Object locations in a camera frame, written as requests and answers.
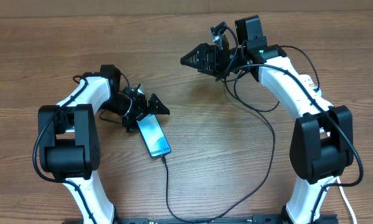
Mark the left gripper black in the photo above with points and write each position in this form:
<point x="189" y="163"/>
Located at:
<point x="141" y="109"/>

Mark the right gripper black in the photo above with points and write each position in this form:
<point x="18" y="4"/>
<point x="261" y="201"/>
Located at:
<point x="203" y="53"/>

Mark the blue Samsung Galaxy smartphone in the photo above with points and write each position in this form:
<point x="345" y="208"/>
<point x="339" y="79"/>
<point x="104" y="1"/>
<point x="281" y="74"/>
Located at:
<point x="153" y="136"/>

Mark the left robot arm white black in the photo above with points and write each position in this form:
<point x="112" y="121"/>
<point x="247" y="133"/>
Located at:
<point x="67" y="149"/>

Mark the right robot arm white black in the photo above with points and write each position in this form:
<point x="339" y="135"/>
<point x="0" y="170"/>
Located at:
<point x="320" y="146"/>

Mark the white power extension strip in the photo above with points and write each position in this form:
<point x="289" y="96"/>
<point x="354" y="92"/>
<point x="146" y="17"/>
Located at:
<point x="310" y="86"/>

